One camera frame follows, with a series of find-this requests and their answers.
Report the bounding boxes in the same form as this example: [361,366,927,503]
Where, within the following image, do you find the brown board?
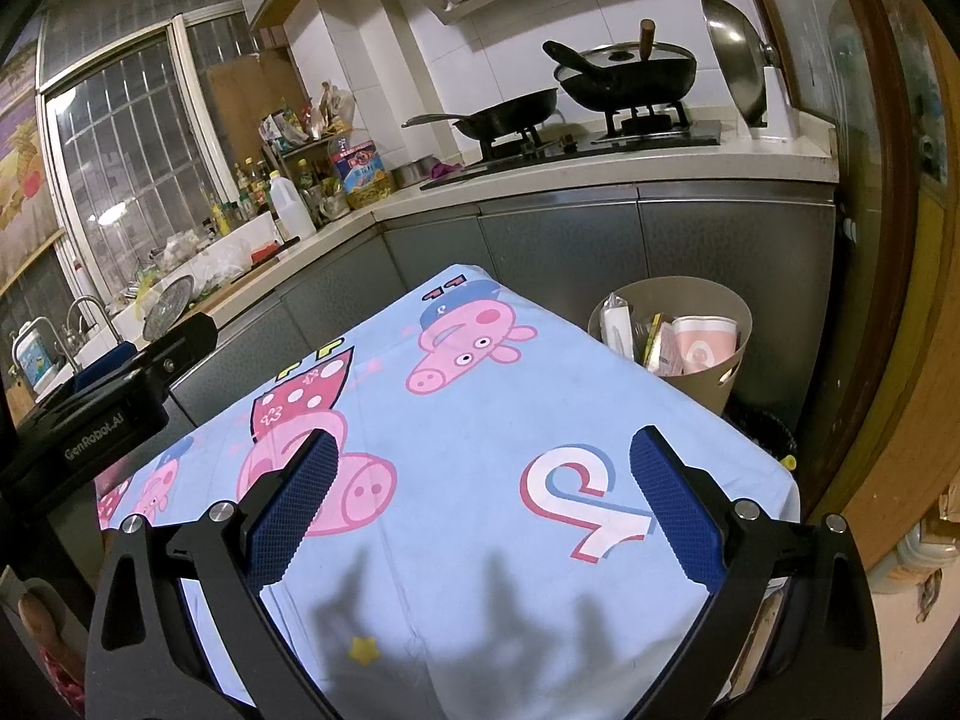
[206,52,305,158]

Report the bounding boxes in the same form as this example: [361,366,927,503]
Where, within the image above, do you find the black bucket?
[724,397,796,466]

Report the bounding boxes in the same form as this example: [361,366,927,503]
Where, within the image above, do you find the blue white container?
[13,322,57,391]

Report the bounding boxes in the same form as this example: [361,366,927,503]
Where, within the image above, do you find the beige plastic bin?
[587,277,753,417]

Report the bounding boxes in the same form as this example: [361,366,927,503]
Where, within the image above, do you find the white plastic tub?
[184,211,280,278]

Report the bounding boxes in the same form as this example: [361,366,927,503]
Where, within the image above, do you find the white lid stand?
[750,66,796,140]

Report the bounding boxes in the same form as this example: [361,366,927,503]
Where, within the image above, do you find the round mesh lid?
[141,275,196,340]

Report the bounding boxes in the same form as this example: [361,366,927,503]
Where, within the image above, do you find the grey kitchen cabinet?
[169,120,841,466]

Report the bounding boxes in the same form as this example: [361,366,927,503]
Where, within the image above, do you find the black gas stove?
[418,120,722,192]

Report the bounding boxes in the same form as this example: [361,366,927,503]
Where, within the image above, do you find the black wok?
[542,19,698,113]

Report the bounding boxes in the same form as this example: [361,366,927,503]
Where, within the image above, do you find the steel wok lid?
[700,0,781,128]

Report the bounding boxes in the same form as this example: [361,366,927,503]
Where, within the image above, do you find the blue cartoon pig cloth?
[96,264,802,720]

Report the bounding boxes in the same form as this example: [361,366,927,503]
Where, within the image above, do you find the steel bowl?
[392,157,440,187]

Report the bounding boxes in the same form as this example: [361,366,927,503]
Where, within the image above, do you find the black frying pan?
[403,86,561,143]

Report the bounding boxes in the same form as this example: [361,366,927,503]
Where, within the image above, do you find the pile of snack bags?
[259,81,357,147]

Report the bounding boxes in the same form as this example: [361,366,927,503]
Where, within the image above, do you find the glass pot lid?
[555,43,697,80]

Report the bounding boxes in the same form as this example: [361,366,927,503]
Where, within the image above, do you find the large cooking oil bottle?
[328,131,395,211]

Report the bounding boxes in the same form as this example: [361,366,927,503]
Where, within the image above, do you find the white plastic jug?
[266,170,318,242]

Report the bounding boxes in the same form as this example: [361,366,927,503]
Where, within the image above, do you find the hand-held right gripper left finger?
[84,427,340,720]

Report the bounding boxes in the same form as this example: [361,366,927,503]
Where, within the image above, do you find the steel faucet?
[11,319,80,376]
[66,295,117,350]

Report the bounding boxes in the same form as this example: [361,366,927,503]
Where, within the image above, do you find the row of sauce bottles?
[202,157,275,237]

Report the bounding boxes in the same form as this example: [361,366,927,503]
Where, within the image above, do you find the barred window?
[37,11,301,308]

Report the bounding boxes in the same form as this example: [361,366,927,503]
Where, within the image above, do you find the pink cup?
[670,315,740,374]

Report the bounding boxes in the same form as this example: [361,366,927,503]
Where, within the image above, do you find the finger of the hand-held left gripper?
[71,343,142,391]
[139,313,220,391]

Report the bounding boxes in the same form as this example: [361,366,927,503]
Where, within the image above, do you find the red handled knife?
[247,236,302,263]

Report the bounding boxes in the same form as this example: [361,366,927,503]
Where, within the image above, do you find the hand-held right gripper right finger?
[628,426,884,720]

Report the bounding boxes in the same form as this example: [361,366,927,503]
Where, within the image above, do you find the fruit wall poster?
[0,64,65,293]

